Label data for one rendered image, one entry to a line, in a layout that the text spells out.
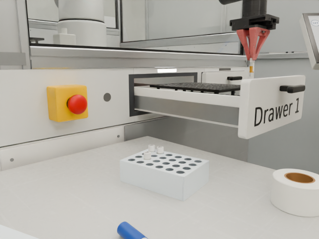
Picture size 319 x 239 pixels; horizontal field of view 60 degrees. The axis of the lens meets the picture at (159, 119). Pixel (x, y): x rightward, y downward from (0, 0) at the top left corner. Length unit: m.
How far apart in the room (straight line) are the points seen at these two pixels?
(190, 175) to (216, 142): 0.69
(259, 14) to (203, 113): 0.28
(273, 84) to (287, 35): 1.77
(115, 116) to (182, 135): 0.29
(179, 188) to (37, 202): 0.21
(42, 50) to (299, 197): 0.52
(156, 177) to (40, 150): 0.30
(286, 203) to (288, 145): 2.01
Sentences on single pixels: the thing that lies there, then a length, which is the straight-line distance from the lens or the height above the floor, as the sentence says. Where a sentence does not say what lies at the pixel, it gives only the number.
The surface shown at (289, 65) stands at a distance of 2.35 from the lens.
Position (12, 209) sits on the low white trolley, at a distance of 0.44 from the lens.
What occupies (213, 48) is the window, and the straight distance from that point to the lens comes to 1.05.
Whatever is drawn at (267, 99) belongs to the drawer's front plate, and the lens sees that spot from 0.59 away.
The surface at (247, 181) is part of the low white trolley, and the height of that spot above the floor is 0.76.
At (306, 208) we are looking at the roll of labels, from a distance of 0.42.
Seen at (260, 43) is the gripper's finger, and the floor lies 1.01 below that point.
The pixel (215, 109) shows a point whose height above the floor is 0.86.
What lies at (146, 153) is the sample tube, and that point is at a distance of 0.46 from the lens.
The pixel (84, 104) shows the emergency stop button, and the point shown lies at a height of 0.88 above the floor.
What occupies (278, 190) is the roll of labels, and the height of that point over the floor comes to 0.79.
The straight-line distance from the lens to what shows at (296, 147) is 2.40.
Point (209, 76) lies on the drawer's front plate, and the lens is 0.97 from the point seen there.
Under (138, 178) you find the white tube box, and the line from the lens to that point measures 0.45.
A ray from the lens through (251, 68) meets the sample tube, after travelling 0.75.
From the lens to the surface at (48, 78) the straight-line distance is 0.62.
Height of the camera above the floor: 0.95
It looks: 11 degrees down
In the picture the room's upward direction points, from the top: straight up
